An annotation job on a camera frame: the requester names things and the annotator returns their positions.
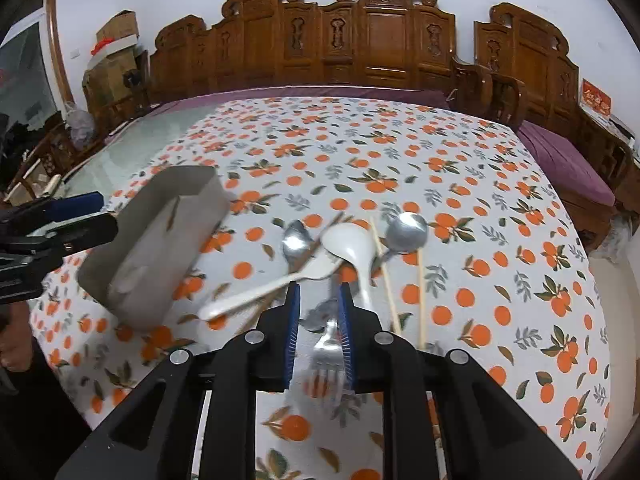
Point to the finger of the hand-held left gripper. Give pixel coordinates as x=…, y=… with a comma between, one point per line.
x=80, y=235
x=75, y=206

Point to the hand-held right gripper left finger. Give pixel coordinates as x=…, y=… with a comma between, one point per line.
x=292, y=335

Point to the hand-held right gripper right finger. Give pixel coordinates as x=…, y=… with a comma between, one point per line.
x=346, y=340

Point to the metal fork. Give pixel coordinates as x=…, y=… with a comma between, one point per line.
x=325, y=360

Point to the dark brown chopstick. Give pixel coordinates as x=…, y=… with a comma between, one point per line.
x=320, y=242
x=255, y=312

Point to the white plastic fork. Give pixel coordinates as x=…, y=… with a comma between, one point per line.
x=260, y=292

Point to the stainless steel tray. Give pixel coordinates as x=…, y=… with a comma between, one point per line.
x=150, y=245

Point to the light bamboo chopstick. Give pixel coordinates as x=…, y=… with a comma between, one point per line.
x=385, y=275
x=422, y=300

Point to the oval metal spoon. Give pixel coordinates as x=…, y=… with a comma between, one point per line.
x=295, y=246

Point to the white plastic spoon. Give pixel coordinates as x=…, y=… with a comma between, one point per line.
x=350, y=250

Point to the round metal spoon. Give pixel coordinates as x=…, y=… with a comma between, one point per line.
x=407, y=232

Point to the person's left hand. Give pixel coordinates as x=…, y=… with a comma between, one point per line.
x=7, y=347

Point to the small wooden chair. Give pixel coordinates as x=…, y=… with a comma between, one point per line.
x=50, y=155

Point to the clear plastic bag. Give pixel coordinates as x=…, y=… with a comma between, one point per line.
x=620, y=240
x=80, y=125

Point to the large cardboard box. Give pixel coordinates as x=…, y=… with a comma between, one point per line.
x=107, y=77

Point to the dark clothing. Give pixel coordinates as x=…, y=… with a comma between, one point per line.
x=30, y=425

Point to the white and red box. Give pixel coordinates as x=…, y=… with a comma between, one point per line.
x=112, y=46

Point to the small cardboard box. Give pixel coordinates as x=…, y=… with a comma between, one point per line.
x=119, y=25

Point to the orange print tablecloth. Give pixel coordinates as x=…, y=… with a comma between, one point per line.
x=350, y=150

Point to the long purple seat cushion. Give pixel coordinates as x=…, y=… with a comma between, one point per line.
x=310, y=92

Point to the short purple seat cushion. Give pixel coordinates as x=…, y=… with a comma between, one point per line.
x=565, y=160

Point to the carved wooden sofa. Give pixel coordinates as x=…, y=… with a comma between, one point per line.
x=320, y=45

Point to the wooden side table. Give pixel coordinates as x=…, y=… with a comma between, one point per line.
x=617, y=160

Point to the carved wooden armchair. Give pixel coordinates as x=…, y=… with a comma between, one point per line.
x=530, y=65

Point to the red sign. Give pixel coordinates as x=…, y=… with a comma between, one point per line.
x=595, y=100

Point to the wooden door frame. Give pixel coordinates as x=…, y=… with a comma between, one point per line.
x=56, y=45

